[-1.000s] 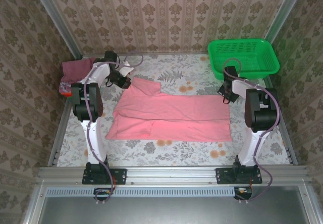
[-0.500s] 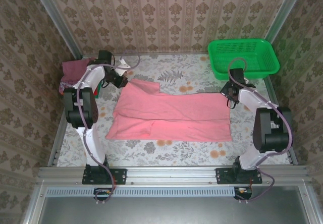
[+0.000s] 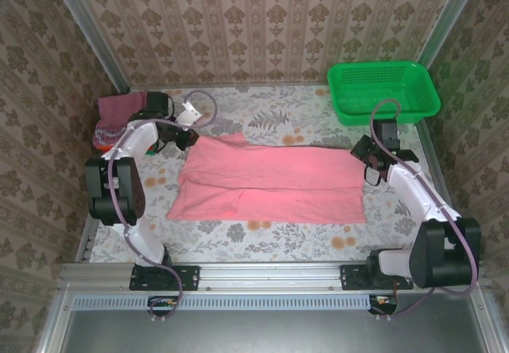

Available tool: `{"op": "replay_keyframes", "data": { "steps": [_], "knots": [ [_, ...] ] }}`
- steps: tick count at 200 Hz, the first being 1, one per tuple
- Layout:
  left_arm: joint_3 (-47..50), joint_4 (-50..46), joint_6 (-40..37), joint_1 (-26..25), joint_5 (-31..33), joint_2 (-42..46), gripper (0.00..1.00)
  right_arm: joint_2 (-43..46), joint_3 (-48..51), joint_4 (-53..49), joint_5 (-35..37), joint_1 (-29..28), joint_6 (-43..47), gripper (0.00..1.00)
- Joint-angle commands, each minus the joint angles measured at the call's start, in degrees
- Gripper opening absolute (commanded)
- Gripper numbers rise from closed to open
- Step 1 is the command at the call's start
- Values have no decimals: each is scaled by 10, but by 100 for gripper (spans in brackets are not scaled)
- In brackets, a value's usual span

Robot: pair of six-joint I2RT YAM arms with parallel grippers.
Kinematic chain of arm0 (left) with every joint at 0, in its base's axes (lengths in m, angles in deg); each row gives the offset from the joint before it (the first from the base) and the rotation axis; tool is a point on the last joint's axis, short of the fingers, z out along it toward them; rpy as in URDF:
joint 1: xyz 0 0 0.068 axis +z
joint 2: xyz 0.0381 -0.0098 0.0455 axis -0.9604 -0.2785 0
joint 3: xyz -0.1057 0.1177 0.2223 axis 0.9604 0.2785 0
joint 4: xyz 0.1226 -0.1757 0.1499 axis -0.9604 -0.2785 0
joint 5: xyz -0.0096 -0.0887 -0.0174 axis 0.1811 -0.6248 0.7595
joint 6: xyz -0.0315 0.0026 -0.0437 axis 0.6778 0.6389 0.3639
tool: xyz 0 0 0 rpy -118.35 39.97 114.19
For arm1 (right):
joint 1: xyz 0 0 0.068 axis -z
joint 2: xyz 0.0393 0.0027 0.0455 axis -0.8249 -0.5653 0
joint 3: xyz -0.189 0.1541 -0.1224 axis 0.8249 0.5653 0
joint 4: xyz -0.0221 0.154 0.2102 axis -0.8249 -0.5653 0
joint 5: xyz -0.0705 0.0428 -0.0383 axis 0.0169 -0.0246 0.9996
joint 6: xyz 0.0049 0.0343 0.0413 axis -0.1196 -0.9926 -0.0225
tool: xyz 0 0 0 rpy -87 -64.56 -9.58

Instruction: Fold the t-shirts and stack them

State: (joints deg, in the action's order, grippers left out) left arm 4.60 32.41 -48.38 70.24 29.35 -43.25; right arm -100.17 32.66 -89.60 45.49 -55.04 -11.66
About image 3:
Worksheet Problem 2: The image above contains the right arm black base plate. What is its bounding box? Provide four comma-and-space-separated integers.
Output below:
340, 264, 414, 292

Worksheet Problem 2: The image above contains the pink t-shirt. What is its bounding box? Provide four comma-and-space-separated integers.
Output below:
165, 132, 367, 223

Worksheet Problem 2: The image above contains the folded maroon printed t-shirt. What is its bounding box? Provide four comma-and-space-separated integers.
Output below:
91, 90, 150, 149

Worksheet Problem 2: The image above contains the black cable outlet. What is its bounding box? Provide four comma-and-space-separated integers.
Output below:
367, 293, 398, 316
146, 295, 181, 317

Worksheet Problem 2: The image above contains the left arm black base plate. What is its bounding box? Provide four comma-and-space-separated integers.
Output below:
129, 264, 200, 292

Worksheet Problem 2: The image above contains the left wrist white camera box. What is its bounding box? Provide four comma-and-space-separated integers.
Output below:
176, 102, 203, 126

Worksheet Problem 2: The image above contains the aluminium frame post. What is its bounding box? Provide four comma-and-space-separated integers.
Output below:
45, 0, 130, 94
415, 0, 485, 68

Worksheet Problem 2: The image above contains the right gripper thin black wire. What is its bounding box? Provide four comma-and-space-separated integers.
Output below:
363, 165, 382, 187

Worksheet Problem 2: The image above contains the floral table cover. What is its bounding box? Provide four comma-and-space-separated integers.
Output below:
89, 83, 462, 262

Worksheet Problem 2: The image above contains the grey slotted cable duct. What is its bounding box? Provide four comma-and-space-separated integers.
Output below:
73, 293, 371, 311

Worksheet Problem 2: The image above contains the grey metal panel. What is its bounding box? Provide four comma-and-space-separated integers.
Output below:
59, 308, 490, 353

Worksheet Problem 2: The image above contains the green plastic basket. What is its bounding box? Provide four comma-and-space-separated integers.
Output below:
326, 61, 442, 126

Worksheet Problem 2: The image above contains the aluminium mounting rail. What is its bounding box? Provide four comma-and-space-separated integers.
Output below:
59, 262, 488, 290

